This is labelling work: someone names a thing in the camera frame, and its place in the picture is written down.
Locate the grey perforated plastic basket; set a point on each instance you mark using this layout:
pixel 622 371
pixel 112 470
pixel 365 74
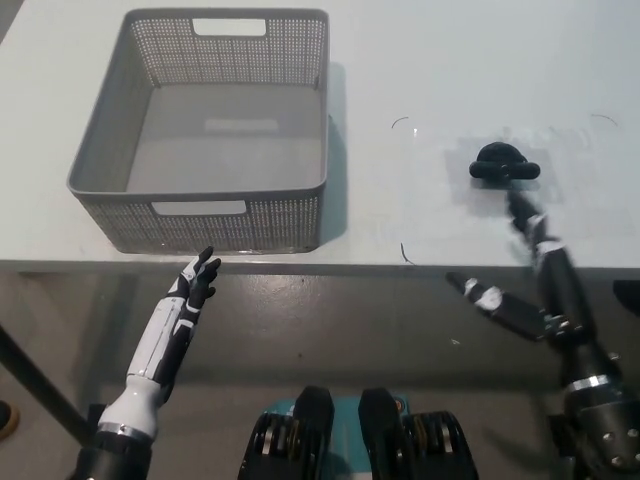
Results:
pixel 280 220

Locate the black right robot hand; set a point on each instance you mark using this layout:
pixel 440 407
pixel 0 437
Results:
pixel 562 290

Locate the black table leg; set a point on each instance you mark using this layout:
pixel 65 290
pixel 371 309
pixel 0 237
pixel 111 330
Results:
pixel 40 385

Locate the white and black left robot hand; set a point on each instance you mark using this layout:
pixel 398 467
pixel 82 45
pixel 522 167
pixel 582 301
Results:
pixel 155 345

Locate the brown shoe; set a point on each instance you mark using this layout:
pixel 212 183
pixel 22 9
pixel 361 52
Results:
pixel 7 420

